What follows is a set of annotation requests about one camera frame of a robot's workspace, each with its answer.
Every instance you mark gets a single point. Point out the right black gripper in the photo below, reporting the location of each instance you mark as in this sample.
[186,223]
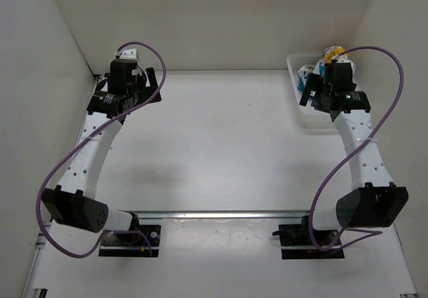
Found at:
[314,84]

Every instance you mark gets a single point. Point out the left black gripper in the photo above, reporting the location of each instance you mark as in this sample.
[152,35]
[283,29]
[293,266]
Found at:
[148,91]

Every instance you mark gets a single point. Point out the white patterned shorts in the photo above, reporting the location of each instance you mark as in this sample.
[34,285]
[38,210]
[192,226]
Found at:
[317,66]

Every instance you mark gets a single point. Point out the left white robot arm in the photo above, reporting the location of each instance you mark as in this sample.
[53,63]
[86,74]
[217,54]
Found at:
[73,201]

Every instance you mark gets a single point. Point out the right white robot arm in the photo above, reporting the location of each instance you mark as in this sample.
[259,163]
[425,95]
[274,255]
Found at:
[375,200]

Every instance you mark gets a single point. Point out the white plastic basket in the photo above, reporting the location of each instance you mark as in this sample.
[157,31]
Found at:
[312,121]

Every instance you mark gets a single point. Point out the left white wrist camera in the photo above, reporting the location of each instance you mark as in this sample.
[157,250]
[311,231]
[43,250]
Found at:
[131,54]

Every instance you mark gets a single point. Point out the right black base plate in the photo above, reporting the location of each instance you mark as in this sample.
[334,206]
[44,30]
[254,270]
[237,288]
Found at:
[296,243]

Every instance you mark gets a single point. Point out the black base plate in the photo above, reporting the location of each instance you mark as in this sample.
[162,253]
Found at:
[296,243]
[145,244]

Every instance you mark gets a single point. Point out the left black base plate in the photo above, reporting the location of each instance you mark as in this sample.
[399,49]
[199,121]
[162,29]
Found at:
[145,244]

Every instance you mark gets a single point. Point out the aluminium rail frame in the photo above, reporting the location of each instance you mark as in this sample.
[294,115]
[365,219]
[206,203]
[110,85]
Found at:
[220,163]

